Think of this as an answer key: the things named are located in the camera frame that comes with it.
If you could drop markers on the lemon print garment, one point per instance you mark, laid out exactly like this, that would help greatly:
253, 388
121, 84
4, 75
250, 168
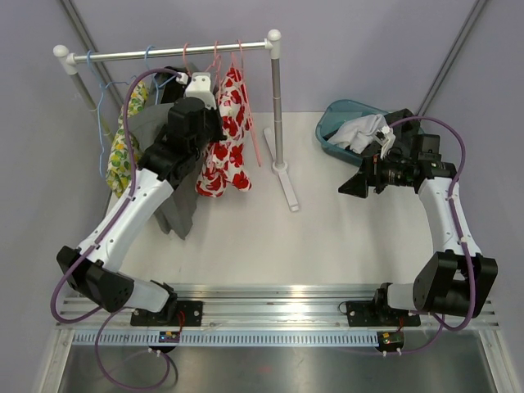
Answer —
118, 172

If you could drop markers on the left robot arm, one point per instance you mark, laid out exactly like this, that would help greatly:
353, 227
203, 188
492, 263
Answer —
93, 267

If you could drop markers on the teal plastic bin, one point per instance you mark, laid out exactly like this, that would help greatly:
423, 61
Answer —
333, 118

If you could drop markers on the metal clothes rack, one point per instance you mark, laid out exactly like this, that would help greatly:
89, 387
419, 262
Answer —
272, 44

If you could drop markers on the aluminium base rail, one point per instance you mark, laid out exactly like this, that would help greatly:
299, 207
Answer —
274, 307

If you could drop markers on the dark dotted skirt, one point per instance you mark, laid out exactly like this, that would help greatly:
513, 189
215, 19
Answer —
405, 132

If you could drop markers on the pink hanger of dotted skirt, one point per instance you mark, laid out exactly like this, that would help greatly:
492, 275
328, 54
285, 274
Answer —
189, 66

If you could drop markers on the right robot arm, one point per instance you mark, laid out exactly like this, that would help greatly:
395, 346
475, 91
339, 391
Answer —
457, 279

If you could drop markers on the red floral white garment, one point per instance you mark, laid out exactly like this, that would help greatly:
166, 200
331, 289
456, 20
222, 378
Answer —
224, 161

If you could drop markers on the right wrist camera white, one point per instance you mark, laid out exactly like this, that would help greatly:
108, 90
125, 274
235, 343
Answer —
385, 138

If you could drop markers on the grey garment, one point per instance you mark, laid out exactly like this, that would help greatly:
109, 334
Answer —
175, 213

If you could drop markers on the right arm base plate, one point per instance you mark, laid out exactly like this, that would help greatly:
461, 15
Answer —
368, 314

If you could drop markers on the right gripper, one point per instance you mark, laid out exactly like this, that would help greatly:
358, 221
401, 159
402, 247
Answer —
358, 185

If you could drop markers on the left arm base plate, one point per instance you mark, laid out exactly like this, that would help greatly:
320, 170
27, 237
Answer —
175, 313

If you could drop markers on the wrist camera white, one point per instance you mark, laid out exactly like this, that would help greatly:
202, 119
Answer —
198, 85
385, 138

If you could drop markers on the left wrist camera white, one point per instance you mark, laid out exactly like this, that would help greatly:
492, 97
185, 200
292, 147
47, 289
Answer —
198, 85

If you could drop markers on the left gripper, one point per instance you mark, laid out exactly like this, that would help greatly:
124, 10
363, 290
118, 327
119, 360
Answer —
215, 115

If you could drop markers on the slotted cable duct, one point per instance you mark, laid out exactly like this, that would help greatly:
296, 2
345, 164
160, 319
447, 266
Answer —
228, 338

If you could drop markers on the white skirt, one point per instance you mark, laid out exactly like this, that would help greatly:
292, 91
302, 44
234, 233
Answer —
357, 134

